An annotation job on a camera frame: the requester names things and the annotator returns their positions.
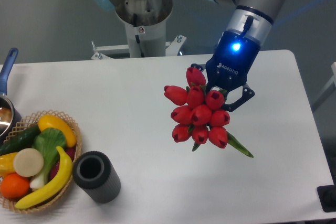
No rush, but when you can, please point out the small yellow toy pepper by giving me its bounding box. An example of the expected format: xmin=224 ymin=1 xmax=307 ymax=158
xmin=0 ymin=152 xmax=18 ymax=177

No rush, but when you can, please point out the woven wicker basket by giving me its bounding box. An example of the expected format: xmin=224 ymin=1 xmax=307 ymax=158
xmin=1 ymin=110 xmax=82 ymax=214

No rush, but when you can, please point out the black device at table edge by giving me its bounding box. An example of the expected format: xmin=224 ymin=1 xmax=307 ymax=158
xmin=317 ymin=185 xmax=335 ymax=212

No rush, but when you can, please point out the toy orange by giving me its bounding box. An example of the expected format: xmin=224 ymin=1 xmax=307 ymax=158
xmin=1 ymin=173 xmax=30 ymax=199

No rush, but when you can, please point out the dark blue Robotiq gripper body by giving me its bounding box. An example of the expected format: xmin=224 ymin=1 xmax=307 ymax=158
xmin=205 ymin=31 xmax=260 ymax=92

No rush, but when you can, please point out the green toy cucumber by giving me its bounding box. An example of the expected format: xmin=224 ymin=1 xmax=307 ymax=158
xmin=1 ymin=125 xmax=40 ymax=155

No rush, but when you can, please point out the blue handled saucepan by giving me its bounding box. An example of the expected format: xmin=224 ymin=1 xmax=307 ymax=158
xmin=1 ymin=48 xmax=22 ymax=145

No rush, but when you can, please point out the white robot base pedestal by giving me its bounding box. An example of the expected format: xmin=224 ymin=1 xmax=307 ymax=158
xmin=92 ymin=0 xmax=186 ymax=60

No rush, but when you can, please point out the green toy bok choy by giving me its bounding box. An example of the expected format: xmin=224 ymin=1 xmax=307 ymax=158
xmin=30 ymin=127 xmax=66 ymax=191

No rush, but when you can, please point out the red toy vegetable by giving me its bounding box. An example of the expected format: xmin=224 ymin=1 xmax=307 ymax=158
xmin=49 ymin=147 xmax=76 ymax=180

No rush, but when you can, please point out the yellow toy banana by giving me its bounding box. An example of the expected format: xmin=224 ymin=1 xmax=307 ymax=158
xmin=15 ymin=146 xmax=72 ymax=209

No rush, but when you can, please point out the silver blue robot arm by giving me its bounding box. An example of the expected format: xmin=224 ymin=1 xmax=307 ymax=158
xmin=94 ymin=0 xmax=285 ymax=112

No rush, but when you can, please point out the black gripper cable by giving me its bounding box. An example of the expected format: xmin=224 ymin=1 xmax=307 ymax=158
xmin=239 ymin=15 xmax=255 ymax=41

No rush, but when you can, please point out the beige round toy slice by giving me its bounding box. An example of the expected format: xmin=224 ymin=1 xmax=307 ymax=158
xmin=13 ymin=148 xmax=44 ymax=177

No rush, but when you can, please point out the yellow toy squash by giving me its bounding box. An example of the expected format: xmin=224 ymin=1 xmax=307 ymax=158
xmin=38 ymin=114 xmax=77 ymax=148

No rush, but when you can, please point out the dark grey ribbed vase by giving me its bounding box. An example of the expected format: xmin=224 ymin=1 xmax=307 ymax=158
xmin=72 ymin=151 xmax=121 ymax=204

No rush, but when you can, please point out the red tulip bouquet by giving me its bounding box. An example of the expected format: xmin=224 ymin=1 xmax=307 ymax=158
xmin=164 ymin=67 xmax=253 ymax=158

